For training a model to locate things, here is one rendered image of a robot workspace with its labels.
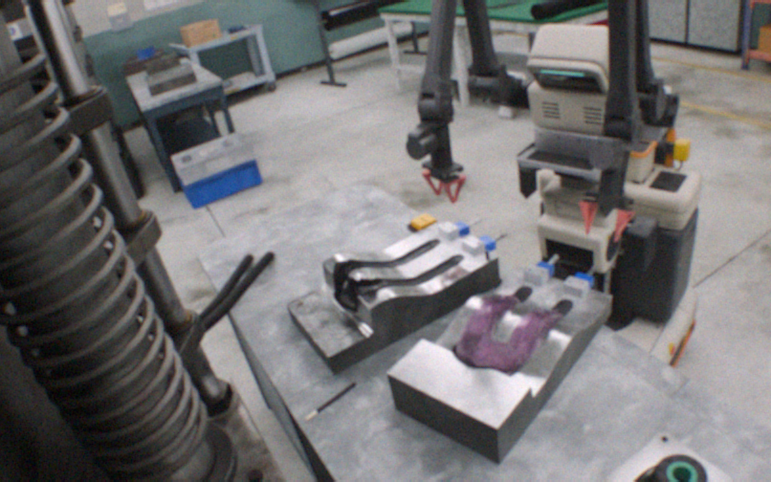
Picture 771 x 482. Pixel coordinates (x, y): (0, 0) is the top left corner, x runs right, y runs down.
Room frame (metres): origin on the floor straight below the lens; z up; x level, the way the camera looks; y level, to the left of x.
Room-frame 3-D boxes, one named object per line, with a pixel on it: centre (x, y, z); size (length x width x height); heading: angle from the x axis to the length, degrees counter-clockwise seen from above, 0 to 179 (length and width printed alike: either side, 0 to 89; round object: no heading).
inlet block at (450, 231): (1.32, -0.22, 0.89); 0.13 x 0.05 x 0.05; 115
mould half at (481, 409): (0.87, -0.22, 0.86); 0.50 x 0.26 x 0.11; 132
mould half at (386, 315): (1.16, 0.01, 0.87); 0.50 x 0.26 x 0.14; 115
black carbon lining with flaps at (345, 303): (1.15, -0.01, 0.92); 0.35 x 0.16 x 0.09; 115
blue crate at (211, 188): (4.15, 1.22, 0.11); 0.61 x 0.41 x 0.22; 113
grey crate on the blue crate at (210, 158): (4.15, 1.22, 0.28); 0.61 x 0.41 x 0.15; 113
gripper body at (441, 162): (1.30, -0.18, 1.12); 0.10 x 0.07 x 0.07; 25
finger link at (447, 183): (1.28, -0.19, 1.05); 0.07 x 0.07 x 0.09; 25
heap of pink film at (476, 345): (0.88, -0.22, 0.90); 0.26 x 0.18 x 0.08; 132
